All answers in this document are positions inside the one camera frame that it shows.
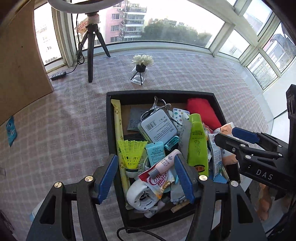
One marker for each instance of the red white paper tag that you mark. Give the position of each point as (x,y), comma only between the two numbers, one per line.
(82,26)

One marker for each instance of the yellow patterned long packet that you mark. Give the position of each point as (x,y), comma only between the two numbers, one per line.
(118,125)

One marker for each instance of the black comb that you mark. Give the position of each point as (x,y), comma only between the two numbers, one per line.
(135,137)

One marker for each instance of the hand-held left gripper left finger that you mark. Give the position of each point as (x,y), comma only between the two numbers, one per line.
(107,179)

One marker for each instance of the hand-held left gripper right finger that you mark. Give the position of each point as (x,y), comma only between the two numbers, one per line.
(183,179)

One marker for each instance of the white dotted pouch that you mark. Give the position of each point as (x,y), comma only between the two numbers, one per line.
(180,115)

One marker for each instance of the apartment building outside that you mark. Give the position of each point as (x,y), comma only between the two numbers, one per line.
(126,20)

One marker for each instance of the white flower in glass vase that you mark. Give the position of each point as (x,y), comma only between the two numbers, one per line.
(141,67)

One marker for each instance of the grey foil sachet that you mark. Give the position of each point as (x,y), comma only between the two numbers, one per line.
(134,119)

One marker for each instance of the pink bottle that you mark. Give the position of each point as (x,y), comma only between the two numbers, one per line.
(165,163)

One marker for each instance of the yellow shuttlecock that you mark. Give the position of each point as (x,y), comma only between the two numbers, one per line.
(131,154)

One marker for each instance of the wooden clothespin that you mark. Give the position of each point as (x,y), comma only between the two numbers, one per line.
(179,206)

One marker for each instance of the red white creamer packet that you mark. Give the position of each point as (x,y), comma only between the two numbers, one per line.
(159,183)

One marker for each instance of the white labelled tin box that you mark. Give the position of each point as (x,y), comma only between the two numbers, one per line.
(157,126)

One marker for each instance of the orange white packet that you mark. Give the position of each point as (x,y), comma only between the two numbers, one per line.
(225,129)

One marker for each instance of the white sachet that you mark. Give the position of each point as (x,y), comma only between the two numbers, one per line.
(216,155)

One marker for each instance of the lime green tube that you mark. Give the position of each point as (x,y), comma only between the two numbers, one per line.
(197,143)

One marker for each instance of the white round gadget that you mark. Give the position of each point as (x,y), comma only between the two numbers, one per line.
(141,194)

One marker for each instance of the silver foil packet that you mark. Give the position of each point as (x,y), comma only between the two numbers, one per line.
(185,136)

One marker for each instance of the checked cloth covered desktop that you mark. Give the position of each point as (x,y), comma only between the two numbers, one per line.
(69,139)

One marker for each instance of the black storage box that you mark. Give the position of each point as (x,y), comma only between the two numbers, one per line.
(111,129)

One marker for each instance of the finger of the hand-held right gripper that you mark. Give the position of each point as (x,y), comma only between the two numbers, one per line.
(245,135)
(242,146)

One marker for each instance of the grey pouch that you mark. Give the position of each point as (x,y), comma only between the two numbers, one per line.
(177,190)

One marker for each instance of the metal clip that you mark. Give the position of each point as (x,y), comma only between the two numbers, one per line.
(157,106)

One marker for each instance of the black tripod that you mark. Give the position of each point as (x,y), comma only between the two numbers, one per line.
(90,58)

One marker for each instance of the light wooden board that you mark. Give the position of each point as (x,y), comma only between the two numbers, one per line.
(20,64)

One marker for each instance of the teal plastic holder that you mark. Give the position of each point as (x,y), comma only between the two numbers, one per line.
(171,141)

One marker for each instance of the teal small carton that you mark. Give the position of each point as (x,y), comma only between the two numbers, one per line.
(155,154)

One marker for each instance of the person's right hand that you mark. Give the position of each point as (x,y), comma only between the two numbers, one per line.
(263,201)

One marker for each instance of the blue tissue pack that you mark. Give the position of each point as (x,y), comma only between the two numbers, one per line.
(11,131)

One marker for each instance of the red cloth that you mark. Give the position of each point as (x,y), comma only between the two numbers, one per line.
(202,111)

